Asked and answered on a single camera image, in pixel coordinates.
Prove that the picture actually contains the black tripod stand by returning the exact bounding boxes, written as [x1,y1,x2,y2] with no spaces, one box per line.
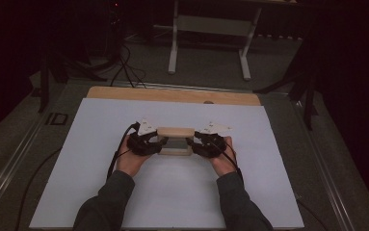
[37,44,109,114]
[253,38,321,131]

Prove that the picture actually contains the person's right hand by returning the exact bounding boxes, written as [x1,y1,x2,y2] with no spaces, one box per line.
[208,136,238,178]

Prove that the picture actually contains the white metal stand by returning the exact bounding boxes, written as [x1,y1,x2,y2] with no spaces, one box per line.
[152,0,303,82]

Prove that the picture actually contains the white table mat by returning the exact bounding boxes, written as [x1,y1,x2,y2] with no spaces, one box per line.
[29,97,305,231]

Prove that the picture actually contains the black square floor box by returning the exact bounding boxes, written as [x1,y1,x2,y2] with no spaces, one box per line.
[44,112,69,126]

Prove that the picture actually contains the person's left hand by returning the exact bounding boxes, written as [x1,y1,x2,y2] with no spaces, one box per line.
[115,134,151,178]

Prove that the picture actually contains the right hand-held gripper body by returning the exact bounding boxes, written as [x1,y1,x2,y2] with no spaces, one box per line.
[191,120,233,159]

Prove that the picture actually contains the black floor cable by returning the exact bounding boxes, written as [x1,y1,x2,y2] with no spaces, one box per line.
[295,197,330,231]
[13,146,63,231]

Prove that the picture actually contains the wooden picture frame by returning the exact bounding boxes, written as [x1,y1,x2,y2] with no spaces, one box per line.
[155,126,196,158]

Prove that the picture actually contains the black floor cables bundle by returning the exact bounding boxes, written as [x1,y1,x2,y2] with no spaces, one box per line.
[109,43,148,89]

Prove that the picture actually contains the metal floor rail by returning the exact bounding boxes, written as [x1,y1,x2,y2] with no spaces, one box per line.
[287,94,357,231]
[0,109,53,222]

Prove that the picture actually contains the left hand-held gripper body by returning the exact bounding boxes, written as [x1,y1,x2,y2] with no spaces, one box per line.
[126,117,163,158]

